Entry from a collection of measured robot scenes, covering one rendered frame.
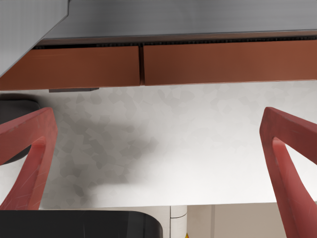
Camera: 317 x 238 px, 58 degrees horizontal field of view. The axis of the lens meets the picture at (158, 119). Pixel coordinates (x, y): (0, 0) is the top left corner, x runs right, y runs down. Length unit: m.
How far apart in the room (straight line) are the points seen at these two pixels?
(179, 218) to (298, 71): 0.72
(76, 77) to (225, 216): 1.07
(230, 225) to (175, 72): 1.08
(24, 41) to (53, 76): 0.05
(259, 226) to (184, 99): 0.98
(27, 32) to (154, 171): 0.29
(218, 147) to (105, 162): 0.18
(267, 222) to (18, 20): 1.23
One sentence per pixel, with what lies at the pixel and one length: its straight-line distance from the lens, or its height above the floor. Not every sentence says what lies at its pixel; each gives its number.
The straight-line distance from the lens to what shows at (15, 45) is 0.28.
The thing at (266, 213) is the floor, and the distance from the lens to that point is 1.34.
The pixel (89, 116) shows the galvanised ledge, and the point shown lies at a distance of 0.46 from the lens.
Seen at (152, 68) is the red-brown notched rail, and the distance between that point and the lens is 0.29.
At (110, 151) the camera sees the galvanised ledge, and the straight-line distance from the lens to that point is 0.46.
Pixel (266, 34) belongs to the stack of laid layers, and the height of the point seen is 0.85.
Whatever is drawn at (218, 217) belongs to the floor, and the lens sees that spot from 1.29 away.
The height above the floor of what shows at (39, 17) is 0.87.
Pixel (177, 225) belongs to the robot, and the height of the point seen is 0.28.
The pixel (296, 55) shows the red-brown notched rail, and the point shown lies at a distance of 0.32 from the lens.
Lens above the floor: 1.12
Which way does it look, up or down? 81 degrees down
